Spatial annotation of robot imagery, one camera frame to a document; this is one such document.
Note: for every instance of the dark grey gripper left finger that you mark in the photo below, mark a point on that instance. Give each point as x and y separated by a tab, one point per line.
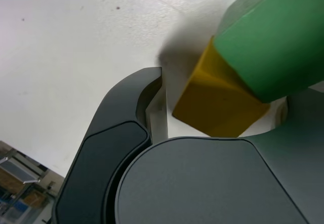
101	158

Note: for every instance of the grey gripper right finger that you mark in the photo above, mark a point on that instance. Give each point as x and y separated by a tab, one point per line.
202	183

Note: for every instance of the yellow cube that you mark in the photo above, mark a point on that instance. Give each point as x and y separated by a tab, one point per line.
215	112

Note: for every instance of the green cube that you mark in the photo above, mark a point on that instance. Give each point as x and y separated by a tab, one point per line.
273	44

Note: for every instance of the shelf rack with boxes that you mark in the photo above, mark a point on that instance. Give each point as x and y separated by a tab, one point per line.
20	183

